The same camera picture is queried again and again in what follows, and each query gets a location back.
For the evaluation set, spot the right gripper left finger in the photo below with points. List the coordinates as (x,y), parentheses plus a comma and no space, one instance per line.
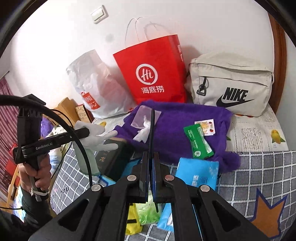
(100,213)

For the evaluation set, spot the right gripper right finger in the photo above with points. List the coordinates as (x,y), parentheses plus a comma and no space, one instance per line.
(199,213)

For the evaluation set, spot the green wet wipe packet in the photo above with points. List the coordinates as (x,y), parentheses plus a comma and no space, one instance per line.
(200,147)

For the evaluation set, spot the white cotton glove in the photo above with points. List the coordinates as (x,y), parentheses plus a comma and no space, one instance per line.
(96,139)

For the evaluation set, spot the orange print sachet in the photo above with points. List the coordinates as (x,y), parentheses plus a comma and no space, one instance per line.
(207,126)

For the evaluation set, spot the yellow mesh pouch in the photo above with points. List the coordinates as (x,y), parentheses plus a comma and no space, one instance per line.
(133,223)

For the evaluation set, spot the green tissue packet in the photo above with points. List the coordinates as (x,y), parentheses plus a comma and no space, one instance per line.
(147,213)

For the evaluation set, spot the mint green cloth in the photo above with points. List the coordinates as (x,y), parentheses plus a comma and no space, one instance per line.
(81,161)

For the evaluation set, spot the person left hand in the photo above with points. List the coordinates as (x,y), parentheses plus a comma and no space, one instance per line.
(43,175)

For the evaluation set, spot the blue tissue pack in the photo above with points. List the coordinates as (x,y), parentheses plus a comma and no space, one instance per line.
(194,172)

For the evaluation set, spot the wooden bed headboard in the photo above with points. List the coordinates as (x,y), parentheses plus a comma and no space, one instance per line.
(68,108)

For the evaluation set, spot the patterned small book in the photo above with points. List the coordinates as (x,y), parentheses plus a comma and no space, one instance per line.
(84,114)

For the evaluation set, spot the grey checked tablecloth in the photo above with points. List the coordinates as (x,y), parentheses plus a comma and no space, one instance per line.
(262,189)

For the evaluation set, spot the white Miniso plastic bag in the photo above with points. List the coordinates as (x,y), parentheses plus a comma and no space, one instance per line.
(102,95)

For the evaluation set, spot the purple fleece towel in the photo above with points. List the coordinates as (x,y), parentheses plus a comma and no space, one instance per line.
(171,143)

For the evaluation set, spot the beige Nike bag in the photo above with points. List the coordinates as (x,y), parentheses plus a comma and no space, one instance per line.
(228,80)

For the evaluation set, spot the red Haidilao paper bag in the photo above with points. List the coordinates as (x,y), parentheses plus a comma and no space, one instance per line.
(154,69)

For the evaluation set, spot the white light switch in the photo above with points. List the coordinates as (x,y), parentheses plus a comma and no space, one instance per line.
(99,14)

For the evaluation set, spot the brown wooden door frame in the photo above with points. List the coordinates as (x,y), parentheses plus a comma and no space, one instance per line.
(280,63)

